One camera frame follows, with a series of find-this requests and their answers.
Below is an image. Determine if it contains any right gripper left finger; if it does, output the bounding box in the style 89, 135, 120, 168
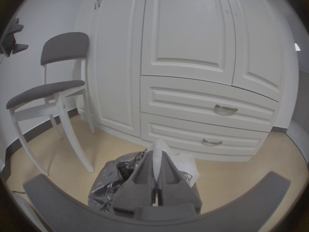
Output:
113, 152, 155, 214

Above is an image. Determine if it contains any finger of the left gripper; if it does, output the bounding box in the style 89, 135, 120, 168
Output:
12, 44, 29, 54
9, 23, 25, 35

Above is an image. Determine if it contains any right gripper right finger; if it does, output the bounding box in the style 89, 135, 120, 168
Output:
159, 152, 202, 213

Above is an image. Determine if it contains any black plastic bag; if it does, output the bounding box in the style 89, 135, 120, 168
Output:
88, 149, 202, 213

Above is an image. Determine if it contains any clear printed wrapper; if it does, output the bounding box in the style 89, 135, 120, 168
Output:
146, 139, 201, 188

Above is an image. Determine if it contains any grey padded white chair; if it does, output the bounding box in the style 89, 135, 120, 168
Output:
6, 32, 95, 176

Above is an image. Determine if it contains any white wardrobe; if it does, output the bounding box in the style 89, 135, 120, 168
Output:
75, 0, 294, 162

